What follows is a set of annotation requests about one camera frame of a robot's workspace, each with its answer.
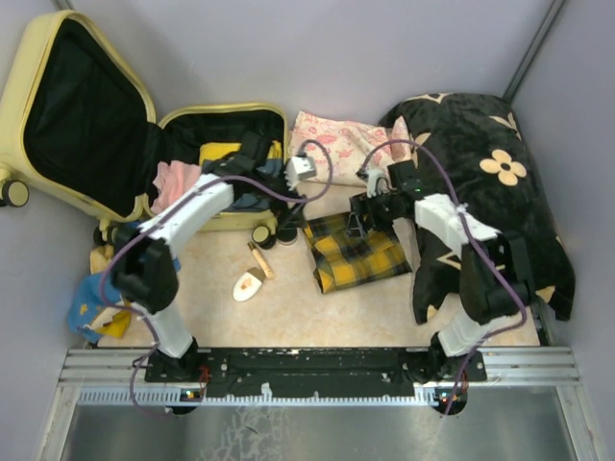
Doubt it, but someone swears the black floral blanket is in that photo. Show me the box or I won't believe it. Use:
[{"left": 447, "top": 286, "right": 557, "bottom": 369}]
[{"left": 379, "top": 93, "right": 576, "bottom": 321}]

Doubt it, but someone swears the grey-blue t-shirt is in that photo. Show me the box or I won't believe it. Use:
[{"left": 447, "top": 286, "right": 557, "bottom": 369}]
[{"left": 201, "top": 157, "right": 285, "bottom": 212}]

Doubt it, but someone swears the yellow garment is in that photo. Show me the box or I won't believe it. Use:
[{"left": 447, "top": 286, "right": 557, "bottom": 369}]
[{"left": 199, "top": 140, "right": 283, "bottom": 166}]

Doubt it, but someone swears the pale yellow open suitcase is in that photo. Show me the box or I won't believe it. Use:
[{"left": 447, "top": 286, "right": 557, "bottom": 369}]
[{"left": 1, "top": 11, "right": 287, "bottom": 242}]

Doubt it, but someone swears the pink printed cream cloth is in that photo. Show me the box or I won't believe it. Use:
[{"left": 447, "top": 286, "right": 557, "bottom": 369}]
[{"left": 288, "top": 110, "right": 419, "bottom": 186}]

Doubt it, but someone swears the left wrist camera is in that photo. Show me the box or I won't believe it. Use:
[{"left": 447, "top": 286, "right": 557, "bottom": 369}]
[{"left": 284, "top": 156, "right": 317, "bottom": 190}]

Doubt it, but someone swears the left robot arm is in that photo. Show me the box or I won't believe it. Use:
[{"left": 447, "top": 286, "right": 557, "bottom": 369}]
[{"left": 101, "top": 133, "right": 317, "bottom": 381}]

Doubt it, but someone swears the yellow plaid shirt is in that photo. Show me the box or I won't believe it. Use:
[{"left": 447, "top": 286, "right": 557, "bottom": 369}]
[{"left": 303, "top": 212, "right": 411, "bottom": 295}]

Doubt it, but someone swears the blue patterned cloth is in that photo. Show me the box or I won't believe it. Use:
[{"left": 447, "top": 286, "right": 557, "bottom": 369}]
[{"left": 67, "top": 245, "right": 132, "bottom": 343}]

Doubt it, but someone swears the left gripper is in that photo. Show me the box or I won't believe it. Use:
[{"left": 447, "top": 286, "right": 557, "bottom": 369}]
[{"left": 253, "top": 164, "right": 308, "bottom": 229}]

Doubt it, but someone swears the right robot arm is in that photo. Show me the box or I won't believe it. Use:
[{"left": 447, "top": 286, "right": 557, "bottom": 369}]
[{"left": 348, "top": 161, "right": 534, "bottom": 383}]

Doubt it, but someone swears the pink towel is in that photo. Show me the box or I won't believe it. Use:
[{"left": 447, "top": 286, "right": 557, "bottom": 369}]
[{"left": 151, "top": 160, "right": 201, "bottom": 214}]

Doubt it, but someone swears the black round jar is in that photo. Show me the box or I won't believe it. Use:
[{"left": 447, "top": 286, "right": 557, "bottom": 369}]
[{"left": 276, "top": 228, "right": 298, "bottom": 246}]

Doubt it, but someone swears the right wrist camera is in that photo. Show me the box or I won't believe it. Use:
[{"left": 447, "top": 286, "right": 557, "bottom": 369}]
[{"left": 357, "top": 167, "right": 388, "bottom": 198}]

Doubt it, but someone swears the white oval brush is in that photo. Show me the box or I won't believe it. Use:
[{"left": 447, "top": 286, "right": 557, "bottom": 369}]
[{"left": 232, "top": 267, "right": 265, "bottom": 302}]

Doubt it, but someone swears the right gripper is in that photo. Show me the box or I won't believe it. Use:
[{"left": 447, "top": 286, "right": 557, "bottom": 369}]
[{"left": 345, "top": 188, "right": 402, "bottom": 239}]

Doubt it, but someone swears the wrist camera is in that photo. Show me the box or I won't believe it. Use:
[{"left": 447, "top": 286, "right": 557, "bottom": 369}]
[
  {"left": 284, "top": 156, "right": 317, "bottom": 190},
  {"left": 357, "top": 167, "right": 388, "bottom": 198}
]

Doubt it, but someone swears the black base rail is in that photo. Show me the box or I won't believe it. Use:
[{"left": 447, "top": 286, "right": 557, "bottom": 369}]
[{"left": 145, "top": 347, "right": 465, "bottom": 399}]

